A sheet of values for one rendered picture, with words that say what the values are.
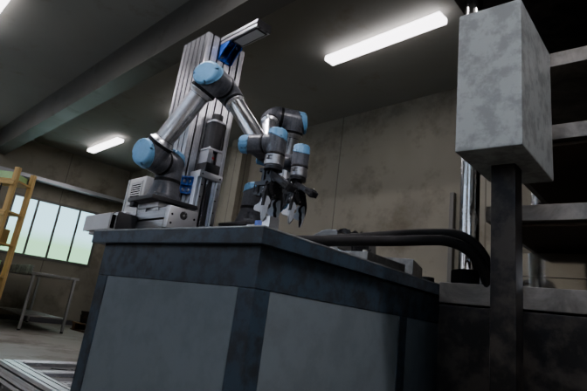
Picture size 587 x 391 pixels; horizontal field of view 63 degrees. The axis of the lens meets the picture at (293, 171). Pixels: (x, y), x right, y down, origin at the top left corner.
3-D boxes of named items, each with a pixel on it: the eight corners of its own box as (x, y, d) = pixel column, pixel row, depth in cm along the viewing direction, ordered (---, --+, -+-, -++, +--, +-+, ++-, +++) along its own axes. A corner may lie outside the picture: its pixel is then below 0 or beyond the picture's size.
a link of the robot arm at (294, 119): (261, 209, 255) (279, 108, 260) (289, 213, 258) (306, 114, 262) (264, 209, 243) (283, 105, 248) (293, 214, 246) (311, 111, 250)
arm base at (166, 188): (139, 198, 212) (143, 177, 215) (169, 207, 222) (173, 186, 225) (155, 195, 202) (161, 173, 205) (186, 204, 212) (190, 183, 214)
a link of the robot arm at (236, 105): (219, 97, 225) (266, 174, 202) (207, 85, 216) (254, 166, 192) (238, 81, 224) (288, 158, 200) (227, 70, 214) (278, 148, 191)
